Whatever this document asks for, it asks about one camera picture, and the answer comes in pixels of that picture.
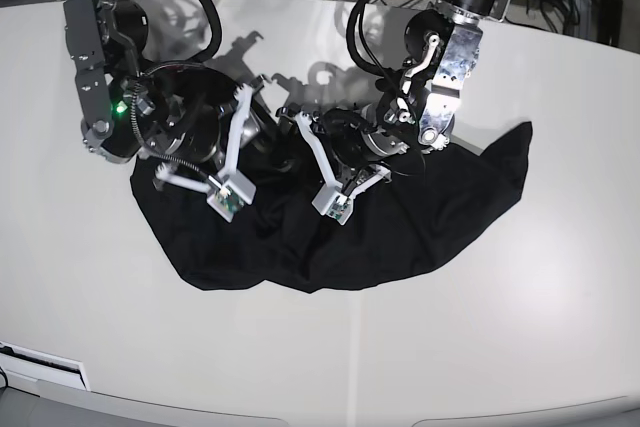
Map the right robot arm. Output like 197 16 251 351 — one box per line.
57 0 266 172

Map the white box at table edge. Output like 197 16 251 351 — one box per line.
1 342 91 392

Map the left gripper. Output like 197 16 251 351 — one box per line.
319 106 410 172

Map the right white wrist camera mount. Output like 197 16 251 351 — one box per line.
154 75 270 222

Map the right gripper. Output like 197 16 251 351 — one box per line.
134 69 260 167

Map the black t-shirt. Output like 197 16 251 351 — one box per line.
130 121 534 293

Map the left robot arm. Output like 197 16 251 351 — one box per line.
346 0 510 159

